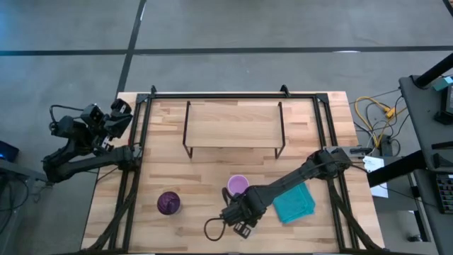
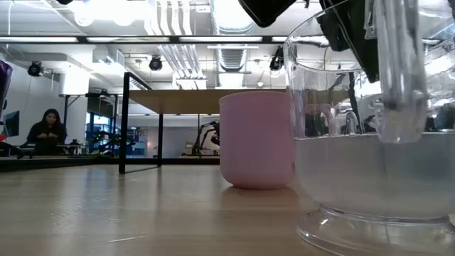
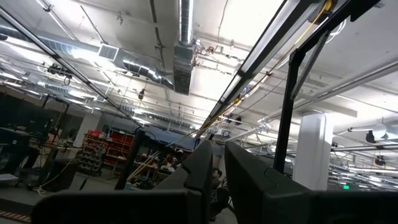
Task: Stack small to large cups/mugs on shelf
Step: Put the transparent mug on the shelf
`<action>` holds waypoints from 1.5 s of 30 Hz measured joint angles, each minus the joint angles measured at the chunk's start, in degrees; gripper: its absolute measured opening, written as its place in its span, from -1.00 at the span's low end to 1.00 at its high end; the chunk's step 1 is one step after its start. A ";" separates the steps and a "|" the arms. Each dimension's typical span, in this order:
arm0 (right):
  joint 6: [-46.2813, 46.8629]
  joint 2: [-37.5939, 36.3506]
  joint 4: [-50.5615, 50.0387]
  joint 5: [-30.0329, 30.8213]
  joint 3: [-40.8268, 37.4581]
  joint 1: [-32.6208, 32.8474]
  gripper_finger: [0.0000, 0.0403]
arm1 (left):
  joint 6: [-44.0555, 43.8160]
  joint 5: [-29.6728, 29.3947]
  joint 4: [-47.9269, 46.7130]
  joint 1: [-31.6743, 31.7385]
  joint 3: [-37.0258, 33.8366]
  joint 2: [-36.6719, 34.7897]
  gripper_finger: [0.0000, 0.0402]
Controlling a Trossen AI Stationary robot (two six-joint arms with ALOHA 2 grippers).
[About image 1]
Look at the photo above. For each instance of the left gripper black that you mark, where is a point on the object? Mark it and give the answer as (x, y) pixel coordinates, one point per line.
(107, 129)

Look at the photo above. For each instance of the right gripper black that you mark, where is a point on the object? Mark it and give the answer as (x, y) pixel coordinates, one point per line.
(236, 212)

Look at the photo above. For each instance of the pink mug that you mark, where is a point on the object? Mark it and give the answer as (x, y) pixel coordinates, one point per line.
(238, 184)

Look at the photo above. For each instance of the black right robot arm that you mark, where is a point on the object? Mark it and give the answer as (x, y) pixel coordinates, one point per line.
(290, 180)

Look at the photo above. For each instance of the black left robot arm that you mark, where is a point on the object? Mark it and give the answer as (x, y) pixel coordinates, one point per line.
(88, 163)

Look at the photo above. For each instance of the wooden shelf black legs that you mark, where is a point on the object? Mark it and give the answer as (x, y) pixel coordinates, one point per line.
(233, 124)

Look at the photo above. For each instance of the teal folded cloth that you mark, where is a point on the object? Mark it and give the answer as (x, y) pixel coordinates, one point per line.
(293, 205)

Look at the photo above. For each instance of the dark purple cup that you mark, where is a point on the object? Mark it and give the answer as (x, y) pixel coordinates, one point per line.
(168, 203)

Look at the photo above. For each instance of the grey stand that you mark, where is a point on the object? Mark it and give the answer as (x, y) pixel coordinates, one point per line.
(21, 172)

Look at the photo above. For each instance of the black box blue light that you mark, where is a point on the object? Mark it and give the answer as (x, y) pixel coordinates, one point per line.
(7, 150)

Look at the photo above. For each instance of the white paper sheet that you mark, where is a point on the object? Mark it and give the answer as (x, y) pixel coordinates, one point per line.
(376, 168)

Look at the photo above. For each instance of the black horizontal beam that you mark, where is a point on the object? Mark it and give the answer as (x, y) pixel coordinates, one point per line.
(396, 169)

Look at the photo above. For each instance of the grey side table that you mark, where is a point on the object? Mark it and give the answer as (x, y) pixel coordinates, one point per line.
(421, 117)

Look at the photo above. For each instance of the black keyboard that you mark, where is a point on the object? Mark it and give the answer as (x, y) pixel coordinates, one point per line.
(445, 193)

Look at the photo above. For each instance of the black device on side table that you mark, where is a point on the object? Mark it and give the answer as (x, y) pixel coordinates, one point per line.
(446, 113)

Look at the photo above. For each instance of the teal small box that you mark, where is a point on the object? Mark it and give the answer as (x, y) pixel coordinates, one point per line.
(443, 84)

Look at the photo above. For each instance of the black diagonal pole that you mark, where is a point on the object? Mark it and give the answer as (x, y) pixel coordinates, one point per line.
(435, 71)

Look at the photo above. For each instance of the black metal table frame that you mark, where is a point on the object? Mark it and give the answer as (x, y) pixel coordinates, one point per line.
(233, 95)

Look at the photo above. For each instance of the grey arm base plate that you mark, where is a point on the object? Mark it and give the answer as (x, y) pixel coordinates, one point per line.
(348, 150)

